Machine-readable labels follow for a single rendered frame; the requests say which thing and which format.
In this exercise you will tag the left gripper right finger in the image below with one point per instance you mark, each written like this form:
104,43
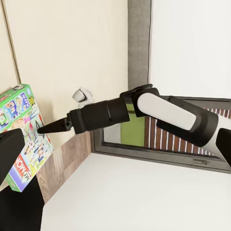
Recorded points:
223,143

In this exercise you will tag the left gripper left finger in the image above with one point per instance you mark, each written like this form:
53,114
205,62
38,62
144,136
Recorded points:
12,143

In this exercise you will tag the board game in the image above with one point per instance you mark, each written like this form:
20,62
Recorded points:
19,109

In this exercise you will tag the bed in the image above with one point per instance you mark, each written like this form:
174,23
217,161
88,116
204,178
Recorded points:
58,46

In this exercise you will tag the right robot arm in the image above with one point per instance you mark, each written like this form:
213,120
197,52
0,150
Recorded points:
187,121

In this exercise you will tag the door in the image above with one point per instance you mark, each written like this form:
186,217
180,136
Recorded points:
141,139

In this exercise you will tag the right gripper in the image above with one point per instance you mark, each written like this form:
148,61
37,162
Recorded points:
88,118

